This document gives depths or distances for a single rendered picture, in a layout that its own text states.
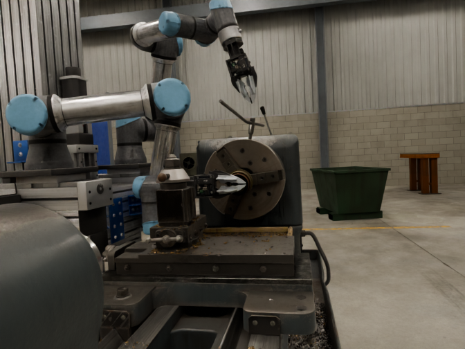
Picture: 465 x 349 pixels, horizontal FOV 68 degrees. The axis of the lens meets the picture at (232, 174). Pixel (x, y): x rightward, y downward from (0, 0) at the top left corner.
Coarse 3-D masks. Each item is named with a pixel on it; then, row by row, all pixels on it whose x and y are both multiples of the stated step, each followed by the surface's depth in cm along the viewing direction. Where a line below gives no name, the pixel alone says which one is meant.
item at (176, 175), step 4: (160, 172) 80; (164, 172) 79; (168, 172) 78; (172, 172) 78; (176, 172) 78; (180, 172) 79; (184, 172) 80; (172, 176) 78; (176, 176) 78; (180, 176) 78; (184, 176) 79; (188, 176) 81; (156, 180) 79; (168, 180) 77; (172, 180) 77; (176, 180) 78; (180, 180) 78; (184, 180) 79; (188, 180) 80
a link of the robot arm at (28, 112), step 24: (24, 96) 99; (48, 96) 103; (96, 96) 106; (120, 96) 107; (144, 96) 108; (168, 96) 107; (24, 120) 99; (48, 120) 102; (72, 120) 105; (96, 120) 108
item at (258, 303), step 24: (120, 288) 68; (144, 288) 72; (168, 288) 73; (192, 288) 72; (216, 288) 71; (240, 288) 70; (264, 288) 69; (288, 288) 68; (312, 288) 68; (120, 312) 64; (144, 312) 67; (264, 312) 60; (288, 312) 59; (312, 312) 59
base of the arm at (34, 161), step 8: (32, 144) 114; (40, 144) 113; (48, 144) 114; (56, 144) 116; (64, 144) 119; (32, 152) 113; (40, 152) 113; (48, 152) 114; (56, 152) 115; (64, 152) 117; (32, 160) 112; (40, 160) 112; (48, 160) 114; (56, 160) 114; (64, 160) 116; (72, 160) 120; (32, 168) 112; (40, 168) 112; (48, 168) 113; (56, 168) 114
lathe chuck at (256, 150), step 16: (224, 144) 134; (240, 144) 133; (256, 144) 132; (208, 160) 136; (240, 160) 133; (256, 160) 132; (272, 160) 131; (256, 192) 133; (272, 192) 132; (224, 208) 135; (240, 208) 134; (256, 208) 133; (272, 208) 132
